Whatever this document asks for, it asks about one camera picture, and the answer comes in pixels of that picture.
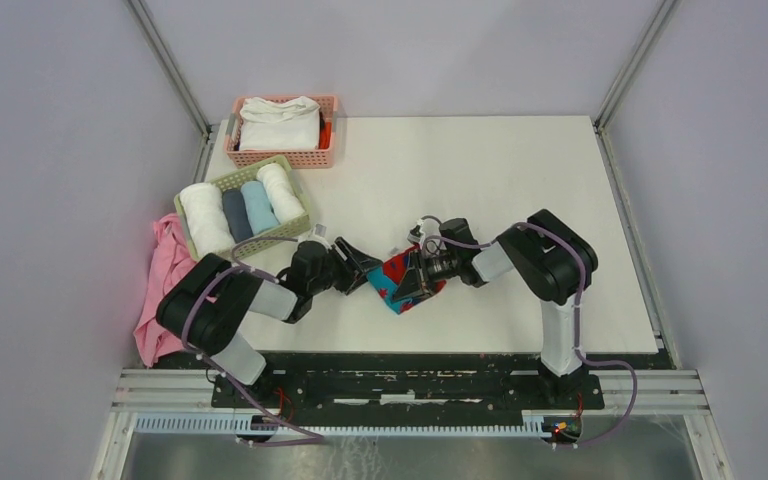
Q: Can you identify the folded white towel in basket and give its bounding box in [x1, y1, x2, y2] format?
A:
[239, 96, 320, 151]

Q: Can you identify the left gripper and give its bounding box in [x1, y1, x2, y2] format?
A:
[309, 236, 383, 296]

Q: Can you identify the rolled white towel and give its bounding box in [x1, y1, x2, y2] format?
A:
[178, 182, 235, 257]

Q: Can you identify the light blue towel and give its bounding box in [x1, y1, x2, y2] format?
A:
[240, 181, 279, 235]

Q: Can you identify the white towel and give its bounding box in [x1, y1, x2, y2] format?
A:
[178, 182, 235, 257]
[239, 96, 320, 151]
[257, 163, 305, 224]

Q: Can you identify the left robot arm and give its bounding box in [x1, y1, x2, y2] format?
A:
[156, 237, 383, 407]

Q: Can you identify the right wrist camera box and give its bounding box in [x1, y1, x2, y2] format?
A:
[407, 224, 426, 245]

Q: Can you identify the pink towel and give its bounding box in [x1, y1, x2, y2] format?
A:
[133, 213, 196, 367]

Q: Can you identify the pink plastic basket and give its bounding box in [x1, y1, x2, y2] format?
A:
[223, 94, 339, 169]

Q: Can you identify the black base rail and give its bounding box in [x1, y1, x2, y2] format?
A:
[247, 352, 605, 427]

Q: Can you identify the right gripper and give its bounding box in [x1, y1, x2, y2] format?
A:
[392, 249, 460, 305]

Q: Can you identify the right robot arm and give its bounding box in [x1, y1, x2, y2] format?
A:
[379, 209, 599, 408]

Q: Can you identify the white cable duct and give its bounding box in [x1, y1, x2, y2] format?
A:
[134, 413, 550, 439]

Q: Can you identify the red and teal patterned towel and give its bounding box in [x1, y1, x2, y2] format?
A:
[366, 245, 446, 315]

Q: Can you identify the rolled dark blue towel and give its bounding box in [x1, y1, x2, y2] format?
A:
[222, 189, 254, 243]

